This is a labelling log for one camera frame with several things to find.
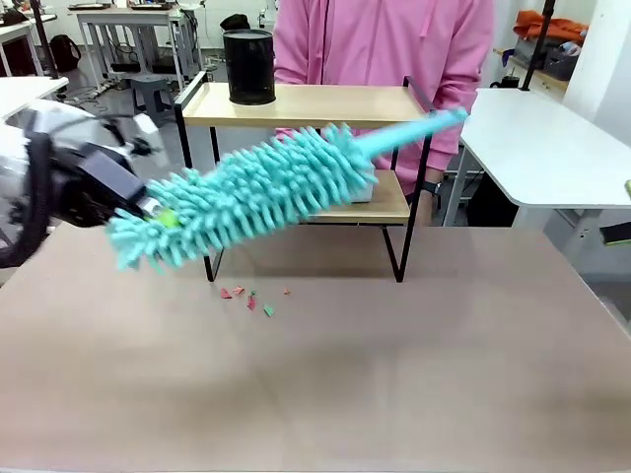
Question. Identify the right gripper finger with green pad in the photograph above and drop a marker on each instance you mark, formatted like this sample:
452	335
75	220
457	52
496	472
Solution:
613	235
628	190

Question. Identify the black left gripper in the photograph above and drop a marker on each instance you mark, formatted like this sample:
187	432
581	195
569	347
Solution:
93	187

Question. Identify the red paper scrap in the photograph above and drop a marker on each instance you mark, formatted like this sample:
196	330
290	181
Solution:
238	290
252	301
226	293

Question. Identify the teal chenille duster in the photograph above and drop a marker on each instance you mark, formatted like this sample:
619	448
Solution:
271	182

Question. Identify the green paper scrap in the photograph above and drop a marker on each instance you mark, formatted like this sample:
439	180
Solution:
268	310

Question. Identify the black cylindrical tin can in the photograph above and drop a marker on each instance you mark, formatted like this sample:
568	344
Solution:
250	69

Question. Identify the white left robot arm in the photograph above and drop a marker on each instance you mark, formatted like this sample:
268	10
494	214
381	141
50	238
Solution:
15	167

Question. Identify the two-tier wood metal shelf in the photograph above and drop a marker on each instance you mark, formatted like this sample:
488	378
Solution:
345	106

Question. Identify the large white table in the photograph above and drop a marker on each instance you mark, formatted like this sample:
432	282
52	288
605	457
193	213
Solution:
537	143

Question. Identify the grey plastic stool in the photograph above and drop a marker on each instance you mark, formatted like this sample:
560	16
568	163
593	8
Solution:
150	93

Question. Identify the black storage crate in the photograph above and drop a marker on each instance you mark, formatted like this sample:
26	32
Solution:
559	61

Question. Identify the black stand pole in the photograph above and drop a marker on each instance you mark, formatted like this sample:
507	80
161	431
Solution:
43	39
539	44

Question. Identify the orange cloth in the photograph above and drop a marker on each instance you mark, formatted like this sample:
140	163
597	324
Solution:
547	27

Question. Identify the white table with pole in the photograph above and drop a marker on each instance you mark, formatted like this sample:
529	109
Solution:
24	88

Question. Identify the black wrist watch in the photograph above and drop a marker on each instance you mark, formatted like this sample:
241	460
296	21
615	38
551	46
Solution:
432	188

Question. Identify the black backpack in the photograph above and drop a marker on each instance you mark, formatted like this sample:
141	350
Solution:
64	51

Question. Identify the white-framed wooden desk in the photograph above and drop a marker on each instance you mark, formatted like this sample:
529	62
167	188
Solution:
128	15

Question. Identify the white digital alarm clock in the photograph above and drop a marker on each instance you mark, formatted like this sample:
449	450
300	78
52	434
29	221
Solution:
364	195

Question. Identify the black stool with bag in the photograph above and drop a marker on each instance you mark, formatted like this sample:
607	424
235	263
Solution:
235	22

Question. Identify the person in pink hoodie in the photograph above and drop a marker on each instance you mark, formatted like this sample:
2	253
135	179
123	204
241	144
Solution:
384	39

